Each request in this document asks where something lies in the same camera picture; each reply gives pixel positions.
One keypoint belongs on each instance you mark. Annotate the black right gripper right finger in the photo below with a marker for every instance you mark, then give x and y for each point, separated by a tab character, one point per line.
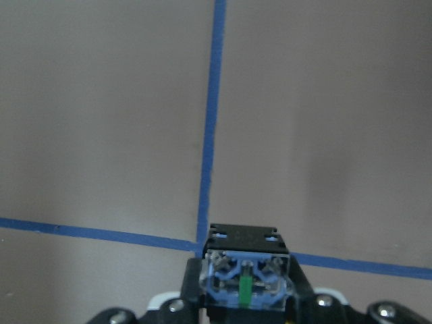
301	306

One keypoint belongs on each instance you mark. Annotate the yellow push button switch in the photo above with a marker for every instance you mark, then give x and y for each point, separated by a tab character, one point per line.
245	267

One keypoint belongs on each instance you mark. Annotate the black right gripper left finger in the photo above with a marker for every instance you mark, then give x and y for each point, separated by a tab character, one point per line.
192	295

